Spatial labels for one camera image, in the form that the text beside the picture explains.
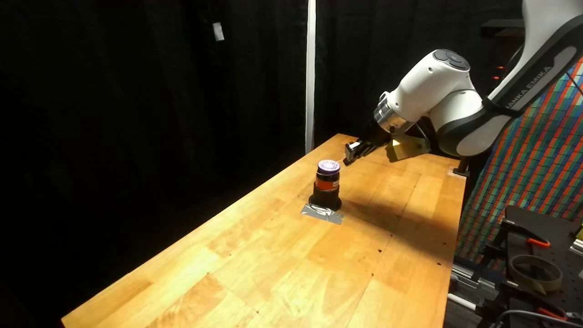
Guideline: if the roll of tape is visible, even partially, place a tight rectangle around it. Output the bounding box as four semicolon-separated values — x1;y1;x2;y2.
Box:
507;254;564;295

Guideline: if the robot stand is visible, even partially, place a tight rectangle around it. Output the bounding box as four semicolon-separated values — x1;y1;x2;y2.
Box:
447;205;583;328

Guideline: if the grey tape patch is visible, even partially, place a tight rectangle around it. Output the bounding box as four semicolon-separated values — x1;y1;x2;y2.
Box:
300;203;344;225

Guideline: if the grey cable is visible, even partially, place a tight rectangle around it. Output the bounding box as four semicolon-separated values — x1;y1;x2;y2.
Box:
493;309;583;328

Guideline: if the black round base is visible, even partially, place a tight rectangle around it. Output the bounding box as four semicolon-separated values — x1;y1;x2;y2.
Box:
308;191;343;213

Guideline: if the orange handled clamp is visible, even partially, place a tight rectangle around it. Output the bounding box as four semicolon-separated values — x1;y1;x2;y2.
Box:
500;218;552;249

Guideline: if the white pole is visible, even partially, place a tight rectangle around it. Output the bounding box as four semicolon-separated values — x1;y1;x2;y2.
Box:
305;0;317;155

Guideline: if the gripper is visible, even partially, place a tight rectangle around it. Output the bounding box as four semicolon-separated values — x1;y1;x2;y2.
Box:
343;119;393;166

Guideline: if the jar with purple lid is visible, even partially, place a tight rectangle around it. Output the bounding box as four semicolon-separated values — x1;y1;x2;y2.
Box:
314;159;342;197

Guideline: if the black curtain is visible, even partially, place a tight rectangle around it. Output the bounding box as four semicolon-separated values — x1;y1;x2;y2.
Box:
0;0;524;328

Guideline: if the orange handled tool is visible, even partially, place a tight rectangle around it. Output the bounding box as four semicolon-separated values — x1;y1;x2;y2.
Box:
534;306;569;322

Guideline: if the multicoloured patterned cloth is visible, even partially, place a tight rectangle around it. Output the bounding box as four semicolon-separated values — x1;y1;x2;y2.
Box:
455;58;583;267

